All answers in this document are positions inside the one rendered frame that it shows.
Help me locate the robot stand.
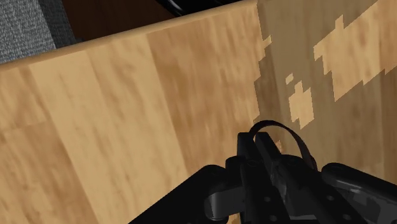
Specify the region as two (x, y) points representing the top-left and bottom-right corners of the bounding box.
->
(154, 0), (243, 18)

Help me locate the thin black curved band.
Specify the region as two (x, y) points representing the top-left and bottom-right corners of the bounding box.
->
(249, 120), (319, 172)

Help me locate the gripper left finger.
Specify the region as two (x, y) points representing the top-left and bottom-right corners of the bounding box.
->
(129, 132), (281, 224)

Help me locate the light wooden table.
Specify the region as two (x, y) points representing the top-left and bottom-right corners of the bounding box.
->
(0, 0), (397, 224)

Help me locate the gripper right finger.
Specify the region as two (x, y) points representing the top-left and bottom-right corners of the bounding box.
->
(255, 131), (397, 224)

